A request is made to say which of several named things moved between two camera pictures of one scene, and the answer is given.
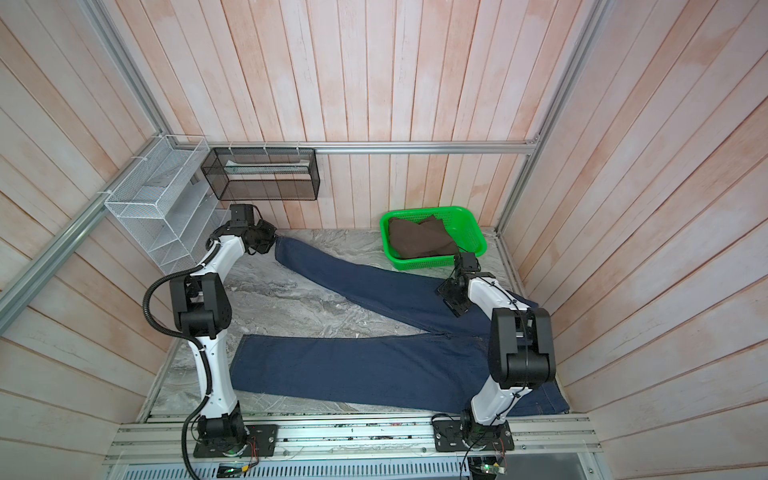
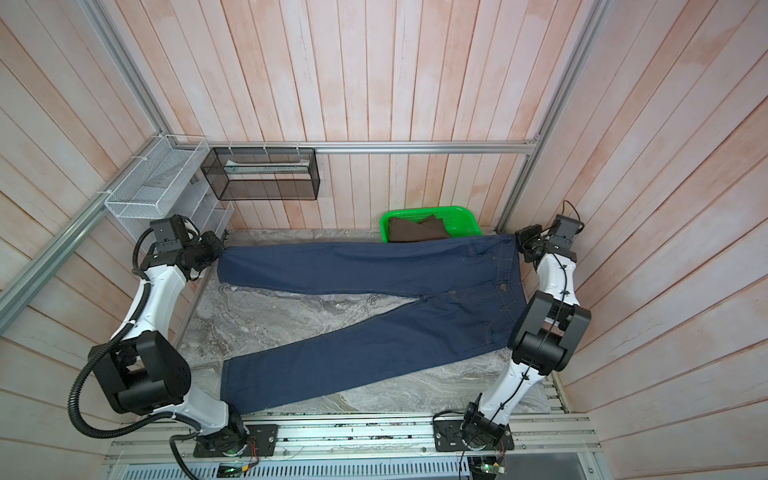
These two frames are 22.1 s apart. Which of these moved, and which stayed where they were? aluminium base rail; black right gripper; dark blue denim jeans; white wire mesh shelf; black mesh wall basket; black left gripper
Moved: dark blue denim jeans; black left gripper; black right gripper
Stayed: aluminium base rail; white wire mesh shelf; black mesh wall basket
